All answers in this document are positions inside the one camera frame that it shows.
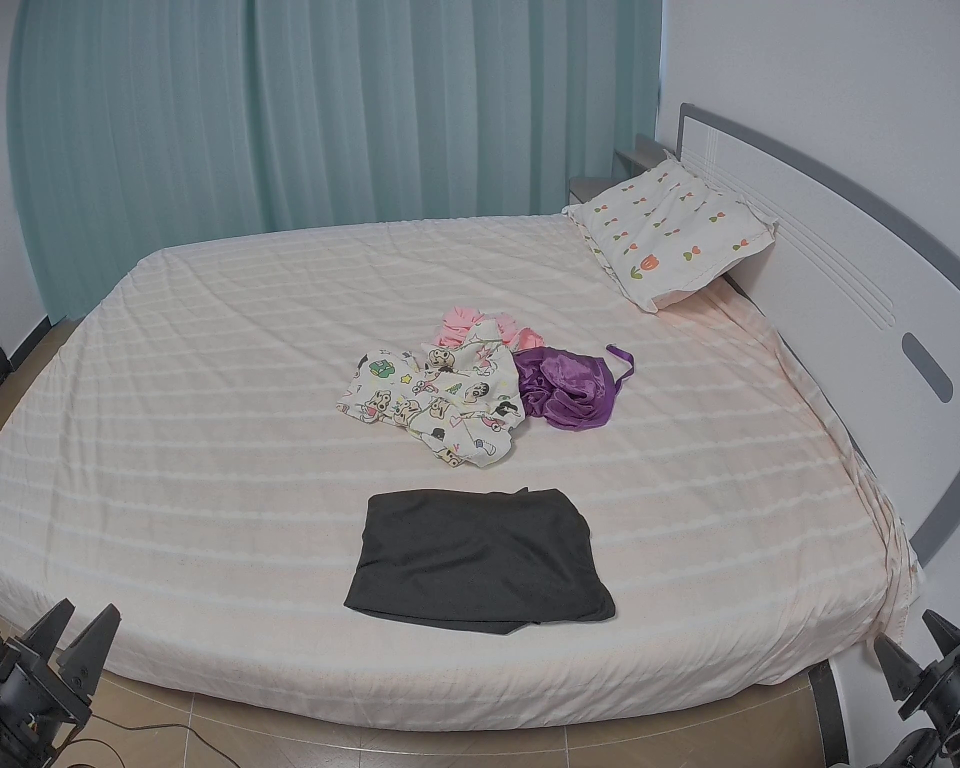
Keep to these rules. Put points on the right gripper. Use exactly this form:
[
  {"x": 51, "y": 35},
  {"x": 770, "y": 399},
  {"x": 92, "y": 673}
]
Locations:
[{"x": 934, "y": 694}]

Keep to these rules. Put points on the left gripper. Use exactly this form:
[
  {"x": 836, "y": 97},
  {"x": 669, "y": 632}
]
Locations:
[{"x": 45, "y": 686}]

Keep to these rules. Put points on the black T-shirt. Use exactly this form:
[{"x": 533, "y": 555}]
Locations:
[{"x": 480, "y": 555}]

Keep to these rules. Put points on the bed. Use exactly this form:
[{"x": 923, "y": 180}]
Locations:
[{"x": 225, "y": 375}]

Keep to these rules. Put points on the purple garment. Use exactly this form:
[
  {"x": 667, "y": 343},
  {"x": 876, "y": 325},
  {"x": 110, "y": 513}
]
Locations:
[{"x": 570, "y": 390}]

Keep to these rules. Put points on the white printed pyjama top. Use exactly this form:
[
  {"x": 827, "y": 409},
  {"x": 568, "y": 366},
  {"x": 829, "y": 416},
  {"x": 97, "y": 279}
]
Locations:
[{"x": 435, "y": 397}]

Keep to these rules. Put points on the white printed pillow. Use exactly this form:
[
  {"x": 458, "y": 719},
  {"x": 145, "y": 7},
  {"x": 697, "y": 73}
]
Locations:
[{"x": 667, "y": 232}]

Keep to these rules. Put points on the pink garment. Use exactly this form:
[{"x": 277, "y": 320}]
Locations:
[{"x": 459, "y": 322}]

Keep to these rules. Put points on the grey bedside table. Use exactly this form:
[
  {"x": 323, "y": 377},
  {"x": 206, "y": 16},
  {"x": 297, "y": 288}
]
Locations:
[{"x": 600, "y": 184}]

